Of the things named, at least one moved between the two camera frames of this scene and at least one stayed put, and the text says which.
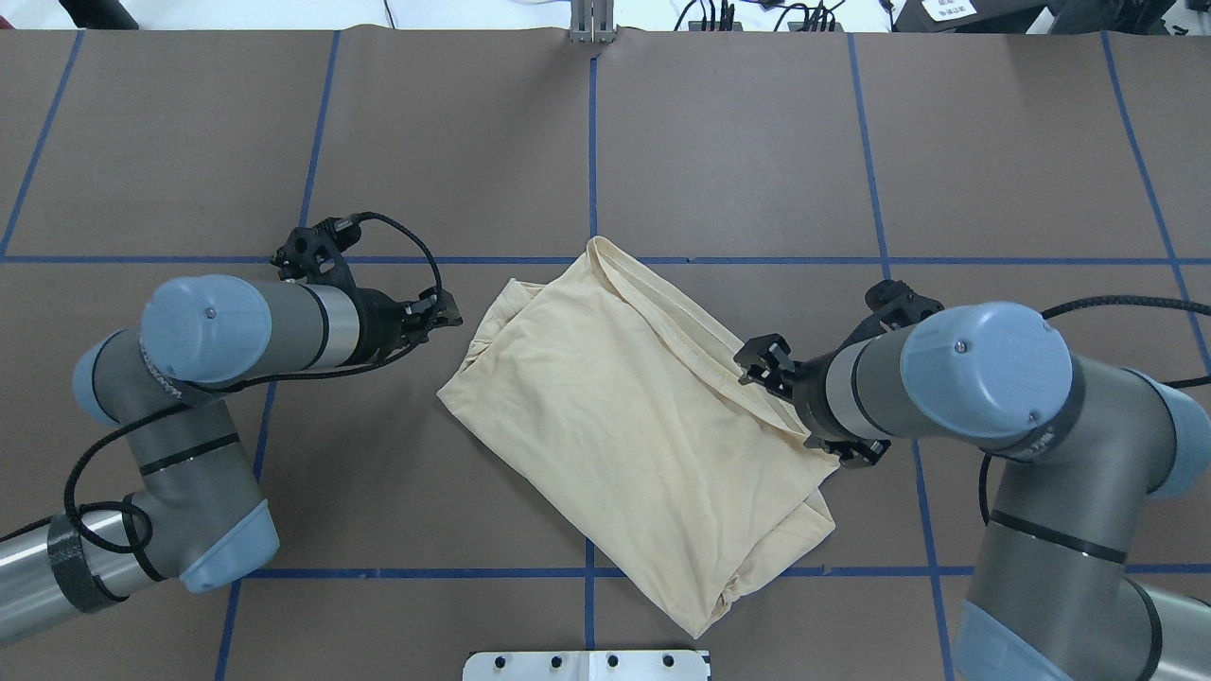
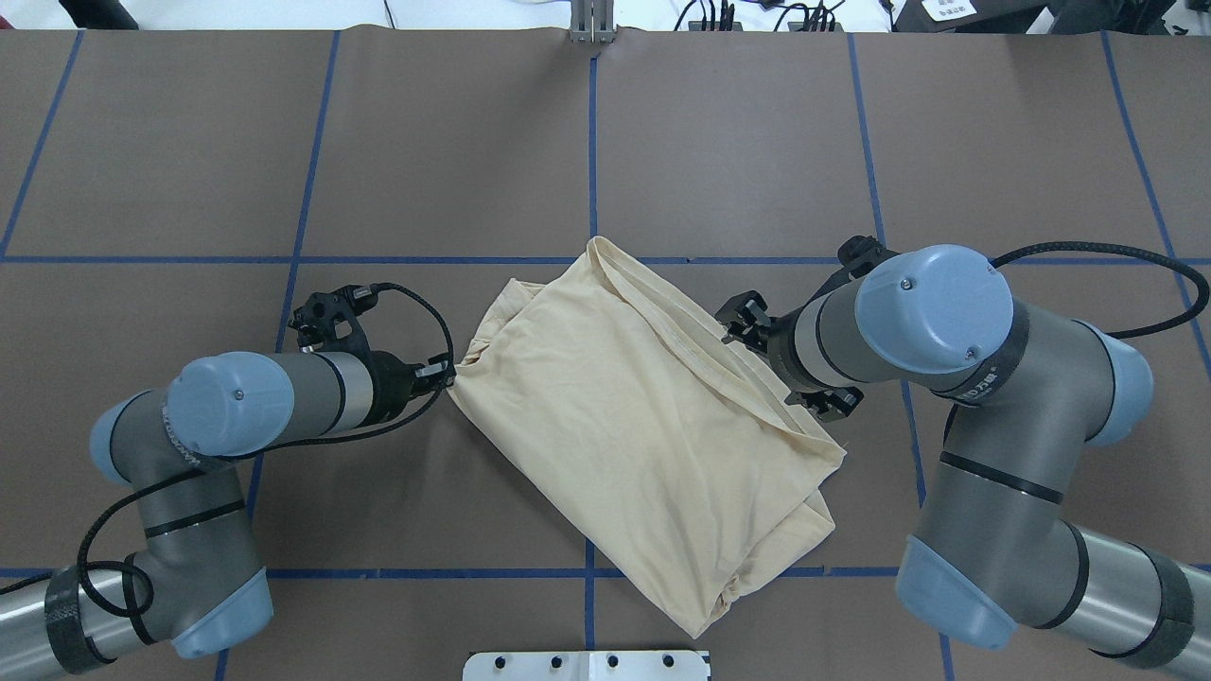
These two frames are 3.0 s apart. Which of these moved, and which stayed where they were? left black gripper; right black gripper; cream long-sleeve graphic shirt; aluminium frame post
Moved: right black gripper; left black gripper
Stayed: cream long-sleeve graphic shirt; aluminium frame post
